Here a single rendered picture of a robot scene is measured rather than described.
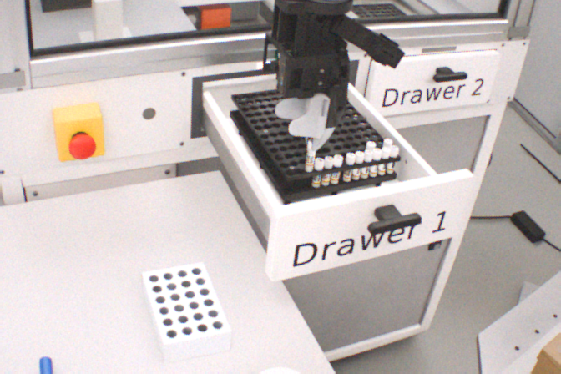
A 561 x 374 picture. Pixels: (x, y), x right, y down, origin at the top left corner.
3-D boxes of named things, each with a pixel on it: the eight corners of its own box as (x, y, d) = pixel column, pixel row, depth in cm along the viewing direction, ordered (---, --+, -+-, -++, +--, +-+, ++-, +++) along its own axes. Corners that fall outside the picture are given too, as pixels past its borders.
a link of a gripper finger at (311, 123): (280, 154, 82) (285, 88, 77) (321, 148, 85) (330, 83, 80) (290, 167, 80) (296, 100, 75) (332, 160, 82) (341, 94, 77)
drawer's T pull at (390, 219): (421, 224, 80) (423, 216, 79) (370, 237, 77) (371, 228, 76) (406, 207, 82) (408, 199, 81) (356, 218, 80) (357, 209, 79)
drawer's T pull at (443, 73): (467, 80, 115) (468, 73, 114) (435, 83, 112) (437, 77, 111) (456, 71, 117) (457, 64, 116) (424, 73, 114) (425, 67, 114)
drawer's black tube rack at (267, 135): (391, 193, 95) (401, 157, 91) (282, 215, 88) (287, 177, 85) (326, 115, 111) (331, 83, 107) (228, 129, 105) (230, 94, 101)
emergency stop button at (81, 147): (98, 159, 91) (95, 137, 89) (71, 164, 90) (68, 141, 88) (94, 149, 93) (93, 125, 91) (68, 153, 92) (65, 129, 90)
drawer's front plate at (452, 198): (456, 236, 91) (476, 174, 85) (269, 283, 80) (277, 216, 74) (449, 229, 92) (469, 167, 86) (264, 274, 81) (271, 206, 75)
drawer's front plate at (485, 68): (487, 102, 126) (502, 53, 119) (366, 118, 115) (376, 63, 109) (482, 98, 127) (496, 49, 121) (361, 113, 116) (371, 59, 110)
